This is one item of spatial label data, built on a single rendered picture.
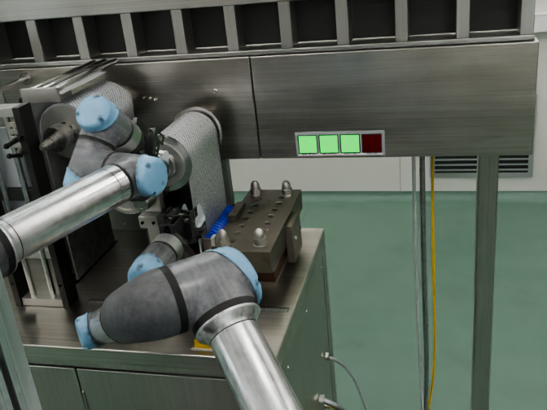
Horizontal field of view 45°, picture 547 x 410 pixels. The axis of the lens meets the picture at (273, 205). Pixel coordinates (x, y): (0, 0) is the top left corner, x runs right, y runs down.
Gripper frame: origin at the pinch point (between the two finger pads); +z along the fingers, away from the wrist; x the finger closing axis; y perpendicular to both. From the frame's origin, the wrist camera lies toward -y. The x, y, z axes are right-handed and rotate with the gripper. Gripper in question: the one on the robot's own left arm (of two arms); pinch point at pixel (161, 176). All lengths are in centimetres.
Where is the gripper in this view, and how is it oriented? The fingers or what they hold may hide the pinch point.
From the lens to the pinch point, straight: 162.8
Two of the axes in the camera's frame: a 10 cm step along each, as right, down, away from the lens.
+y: 0.7, -9.6, 2.6
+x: -9.7, 0.0, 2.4
